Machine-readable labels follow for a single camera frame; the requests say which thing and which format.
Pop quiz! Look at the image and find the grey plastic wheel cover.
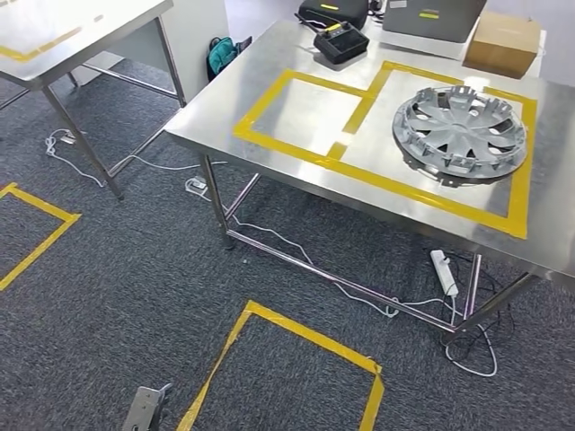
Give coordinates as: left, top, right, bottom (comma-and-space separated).
391, 84, 527, 189

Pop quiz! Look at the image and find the steel workbench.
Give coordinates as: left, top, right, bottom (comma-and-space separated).
163, 21, 575, 347

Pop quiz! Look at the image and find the yellow double-square tape outline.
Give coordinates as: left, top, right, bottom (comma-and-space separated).
233, 60, 539, 241

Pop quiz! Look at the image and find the teal and black backpack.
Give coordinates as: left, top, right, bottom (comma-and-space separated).
206, 35, 254, 83

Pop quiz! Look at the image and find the white desk with side panel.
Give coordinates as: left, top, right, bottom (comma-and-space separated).
71, 0, 230, 103

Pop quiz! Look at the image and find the steel table with tape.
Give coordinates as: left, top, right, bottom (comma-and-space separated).
0, 0, 187, 202

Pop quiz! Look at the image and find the yellow tape rectangle on steel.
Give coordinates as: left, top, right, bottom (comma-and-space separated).
0, 13, 105, 64

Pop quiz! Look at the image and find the white power strip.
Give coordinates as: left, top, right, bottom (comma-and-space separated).
429, 250, 459, 299

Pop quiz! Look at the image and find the black remote controller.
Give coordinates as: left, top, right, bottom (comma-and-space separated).
294, 13, 371, 66

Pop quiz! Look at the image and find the white power strip lead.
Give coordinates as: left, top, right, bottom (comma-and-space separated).
444, 294, 499, 379

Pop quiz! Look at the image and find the black zip case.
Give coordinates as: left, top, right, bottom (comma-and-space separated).
298, 0, 370, 31

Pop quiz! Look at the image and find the white desk under laptop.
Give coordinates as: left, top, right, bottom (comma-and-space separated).
373, 0, 546, 78

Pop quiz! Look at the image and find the grey laptop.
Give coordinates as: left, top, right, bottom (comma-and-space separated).
382, 0, 488, 44

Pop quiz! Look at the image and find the brown cardboard box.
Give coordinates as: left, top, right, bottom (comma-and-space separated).
462, 10, 541, 80

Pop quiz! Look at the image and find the white cable under bench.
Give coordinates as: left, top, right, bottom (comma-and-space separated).
184, 176, 400, 320

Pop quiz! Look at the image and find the black cable tangle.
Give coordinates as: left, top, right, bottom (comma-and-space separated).
422, 250, 518, 361

